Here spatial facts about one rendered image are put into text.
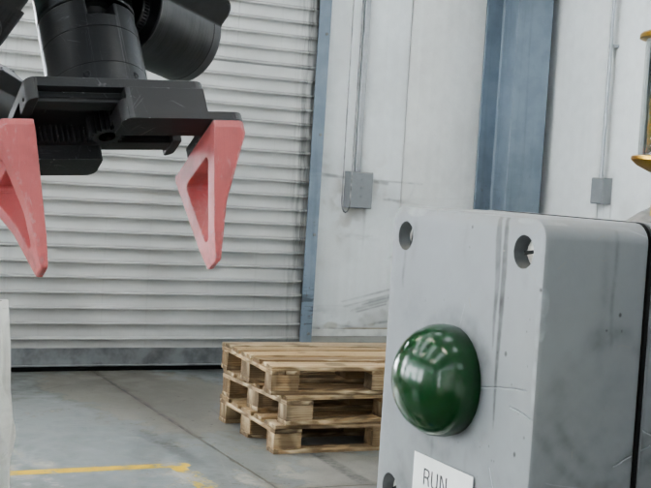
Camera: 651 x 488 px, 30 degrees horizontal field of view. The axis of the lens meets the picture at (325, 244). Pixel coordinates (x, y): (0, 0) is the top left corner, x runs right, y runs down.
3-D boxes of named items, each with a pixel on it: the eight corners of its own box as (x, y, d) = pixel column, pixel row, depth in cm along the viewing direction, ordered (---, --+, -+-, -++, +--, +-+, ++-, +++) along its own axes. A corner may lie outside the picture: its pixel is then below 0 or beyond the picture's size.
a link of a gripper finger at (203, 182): (273, 238, 66) (238, 89, 69) (148, 242, 63) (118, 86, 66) (229, 287, 72) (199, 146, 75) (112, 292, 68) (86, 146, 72)
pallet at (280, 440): (218, 419, 661) (220, 393, 661) (413, 414, 710) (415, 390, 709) (273, 454, 587) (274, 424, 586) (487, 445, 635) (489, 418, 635)
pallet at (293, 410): (220, 393, 659) (222, 367, 659) (414, 389, 712) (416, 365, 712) (282, 426, 584) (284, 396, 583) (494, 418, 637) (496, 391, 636)
